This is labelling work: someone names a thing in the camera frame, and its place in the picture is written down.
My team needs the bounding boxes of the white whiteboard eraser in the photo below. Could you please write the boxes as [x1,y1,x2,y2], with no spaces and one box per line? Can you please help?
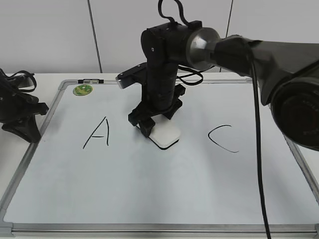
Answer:
[142,115,181,150]

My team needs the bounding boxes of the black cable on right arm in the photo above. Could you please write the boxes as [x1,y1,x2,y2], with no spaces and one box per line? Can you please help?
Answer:
[158,0,272,239]

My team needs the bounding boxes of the white board with aluminium frame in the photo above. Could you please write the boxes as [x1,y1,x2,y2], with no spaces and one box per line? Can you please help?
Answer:
[0,79,319,239]

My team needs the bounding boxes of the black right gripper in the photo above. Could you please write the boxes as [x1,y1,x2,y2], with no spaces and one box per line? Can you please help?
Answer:
[128,63,185,137]

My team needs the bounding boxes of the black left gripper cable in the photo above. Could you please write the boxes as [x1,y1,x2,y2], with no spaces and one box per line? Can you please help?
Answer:
[0,68,38,97]

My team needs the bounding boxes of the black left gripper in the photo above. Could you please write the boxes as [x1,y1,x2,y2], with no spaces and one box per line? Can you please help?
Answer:
[0,70,49,143]

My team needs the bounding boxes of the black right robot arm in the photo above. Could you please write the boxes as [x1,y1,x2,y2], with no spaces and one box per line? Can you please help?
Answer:
[128,21,319,150]

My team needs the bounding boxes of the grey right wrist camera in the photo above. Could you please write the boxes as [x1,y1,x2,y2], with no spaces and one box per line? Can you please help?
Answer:
[116,62,147,89]

